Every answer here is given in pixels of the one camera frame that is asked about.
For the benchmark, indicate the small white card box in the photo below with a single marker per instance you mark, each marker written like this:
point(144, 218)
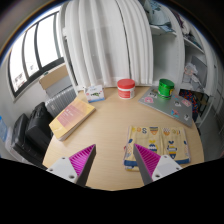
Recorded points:
point(94, 93)

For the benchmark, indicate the white shelf unit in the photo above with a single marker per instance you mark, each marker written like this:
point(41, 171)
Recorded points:
point(182, 54)

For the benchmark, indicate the grey laptop with stickers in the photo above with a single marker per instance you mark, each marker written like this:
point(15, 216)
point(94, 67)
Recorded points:
point(176, 106)

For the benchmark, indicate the black suitcase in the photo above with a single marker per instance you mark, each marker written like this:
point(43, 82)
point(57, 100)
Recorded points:
point(22, 145)

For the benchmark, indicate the yellow pink book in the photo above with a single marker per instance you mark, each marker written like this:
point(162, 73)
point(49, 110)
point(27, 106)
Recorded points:
point(70, 118)

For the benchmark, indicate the white curtain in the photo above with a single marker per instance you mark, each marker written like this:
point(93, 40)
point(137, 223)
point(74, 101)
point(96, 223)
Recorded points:
point(104, 41)

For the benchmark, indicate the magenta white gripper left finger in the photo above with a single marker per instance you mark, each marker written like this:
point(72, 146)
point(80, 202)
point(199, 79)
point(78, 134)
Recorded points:
point(75, 168)

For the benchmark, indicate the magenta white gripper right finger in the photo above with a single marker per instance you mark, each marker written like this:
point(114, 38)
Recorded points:
point(153, 166)

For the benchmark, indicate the yellow patterned folded towel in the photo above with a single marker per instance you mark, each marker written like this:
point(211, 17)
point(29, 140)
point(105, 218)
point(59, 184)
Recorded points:
point(170, 141)

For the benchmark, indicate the black bag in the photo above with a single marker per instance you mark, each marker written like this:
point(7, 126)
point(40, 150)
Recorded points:
point(38, 130)

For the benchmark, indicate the white radiator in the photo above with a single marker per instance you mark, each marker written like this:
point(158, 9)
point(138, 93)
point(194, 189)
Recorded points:
point(60, 101)

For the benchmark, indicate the cardboard box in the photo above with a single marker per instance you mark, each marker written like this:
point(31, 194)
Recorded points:
point(54, 75)

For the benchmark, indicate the white jar red lid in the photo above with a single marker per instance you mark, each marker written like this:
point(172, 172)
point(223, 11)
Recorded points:
point(126, 88)

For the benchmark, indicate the green tin can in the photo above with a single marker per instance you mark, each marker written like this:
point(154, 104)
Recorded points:
point(165, 88)

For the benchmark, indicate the black framed window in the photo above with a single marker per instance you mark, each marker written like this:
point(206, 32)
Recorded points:
point(35, 52)

